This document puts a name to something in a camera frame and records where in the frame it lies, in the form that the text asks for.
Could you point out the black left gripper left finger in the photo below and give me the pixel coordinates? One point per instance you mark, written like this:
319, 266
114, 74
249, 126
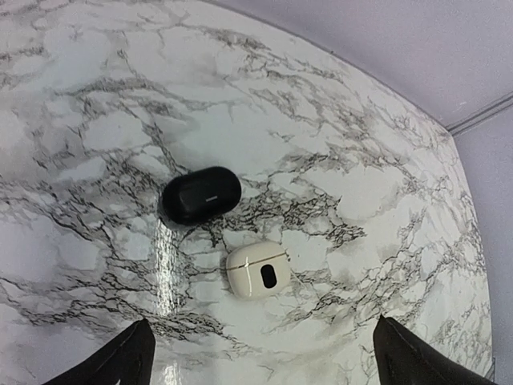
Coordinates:
127, 359

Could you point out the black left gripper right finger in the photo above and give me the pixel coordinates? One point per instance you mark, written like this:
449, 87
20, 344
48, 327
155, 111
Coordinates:
403, 358

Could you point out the white earbud charging case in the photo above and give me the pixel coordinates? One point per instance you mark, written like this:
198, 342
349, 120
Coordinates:
259, 270

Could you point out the black earbud charging case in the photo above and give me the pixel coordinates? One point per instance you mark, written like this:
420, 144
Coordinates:
200, 196

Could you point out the left aluminium wall post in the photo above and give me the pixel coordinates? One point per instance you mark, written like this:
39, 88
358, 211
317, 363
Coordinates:
482, 115

